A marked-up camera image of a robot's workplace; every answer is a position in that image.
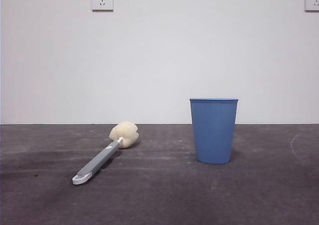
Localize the grey handle sponge cup brush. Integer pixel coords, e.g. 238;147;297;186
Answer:
72;121;140;186

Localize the white wall socket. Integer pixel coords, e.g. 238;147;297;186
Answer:
305;0;319;12
92;0;115;12

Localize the blue ribbed plastic cup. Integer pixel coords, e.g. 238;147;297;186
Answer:
189;98;239;165

